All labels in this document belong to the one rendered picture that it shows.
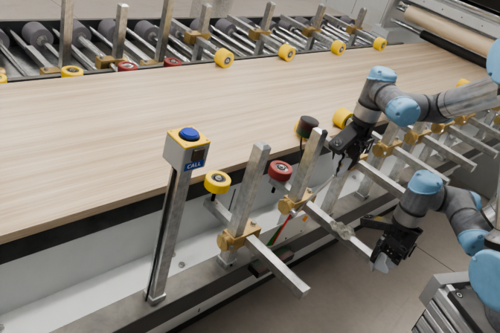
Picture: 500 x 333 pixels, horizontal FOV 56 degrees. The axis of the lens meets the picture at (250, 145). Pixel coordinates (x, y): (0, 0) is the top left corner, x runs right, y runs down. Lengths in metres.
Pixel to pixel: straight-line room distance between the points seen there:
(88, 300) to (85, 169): 0.36
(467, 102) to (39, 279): 1.17
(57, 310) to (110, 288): 0.15
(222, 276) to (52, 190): 0.54
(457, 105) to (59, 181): 1.05
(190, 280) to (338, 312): 1.23
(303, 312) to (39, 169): 1.49
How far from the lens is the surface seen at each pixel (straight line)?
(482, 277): 1.03
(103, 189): 1.35
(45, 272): 1.38
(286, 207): 1.52
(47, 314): 1.42
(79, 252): 1.39
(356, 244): 1.49
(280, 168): 1.60
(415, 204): 1.31
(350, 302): 2.59
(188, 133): 1.00
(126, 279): 1.50
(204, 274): 1.44
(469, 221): 1.26
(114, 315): 1.31
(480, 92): 1.24
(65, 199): 1.31
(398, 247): 1.38
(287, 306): 2.41
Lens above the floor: 1.74
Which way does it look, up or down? 30 degrees down
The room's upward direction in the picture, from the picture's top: 17 degrees clockwise
